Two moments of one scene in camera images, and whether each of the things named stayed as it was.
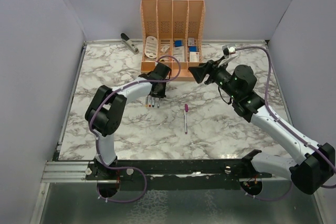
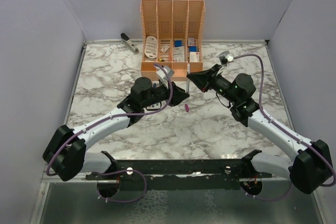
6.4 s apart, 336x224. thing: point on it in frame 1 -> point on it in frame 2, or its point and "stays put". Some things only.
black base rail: [174, 173] stays put
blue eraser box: [193, 49] stays put
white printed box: [194, 56] stays put
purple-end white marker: [185, 123] -> [188, 81]
